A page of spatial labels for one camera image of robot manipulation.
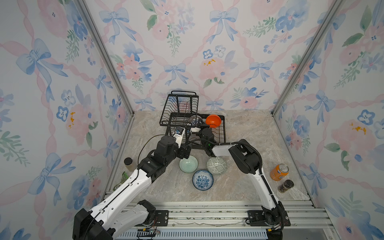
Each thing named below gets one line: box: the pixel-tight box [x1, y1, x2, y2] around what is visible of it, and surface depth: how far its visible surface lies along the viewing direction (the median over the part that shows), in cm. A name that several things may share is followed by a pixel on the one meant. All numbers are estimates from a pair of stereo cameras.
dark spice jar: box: [277, 179, 295, 193], surface depth 78 cm
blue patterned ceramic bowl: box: [192, 169, 214, 191], surface depth 86 cm
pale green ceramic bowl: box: [179, 155, 199, 174], surface depth 91 cm
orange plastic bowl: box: [205, 114, 222, 128], surface depth 109 cm
